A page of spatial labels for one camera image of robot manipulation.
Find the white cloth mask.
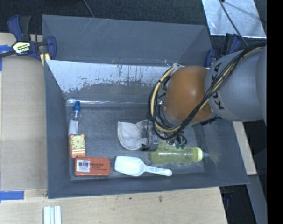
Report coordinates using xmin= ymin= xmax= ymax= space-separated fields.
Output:
xmin=117 ymin=120 xmax=149 ymax=151

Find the yellow-green baby bottle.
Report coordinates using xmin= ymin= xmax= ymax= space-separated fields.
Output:
xmin=150 ymin=145 xmax=210 ymax=165

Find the white plastic scoop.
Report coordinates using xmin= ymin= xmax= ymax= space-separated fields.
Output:
xmin=114 ymin=155 xmax=173 ymax=178

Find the red-brown flat block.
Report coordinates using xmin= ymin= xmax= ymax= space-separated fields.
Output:
xmin=73 ymin=157 xmax=112 ymax=178

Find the orange tiger toy clock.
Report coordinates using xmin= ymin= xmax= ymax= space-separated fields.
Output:
xmin=69 ymin=133 xmax=87 ymax=159

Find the clear spray bottle blue cap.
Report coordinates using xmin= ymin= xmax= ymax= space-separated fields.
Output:
xmin=68 ymin=100 xmax=82 ymax=136

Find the grey metal bin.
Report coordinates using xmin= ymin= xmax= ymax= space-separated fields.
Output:
xmin=41 ymin=14 xmax=250 ymax=199

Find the pale wood flat board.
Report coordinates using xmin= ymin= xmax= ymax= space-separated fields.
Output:
xmin=0 ymin=55 xmax=49 ymax=191

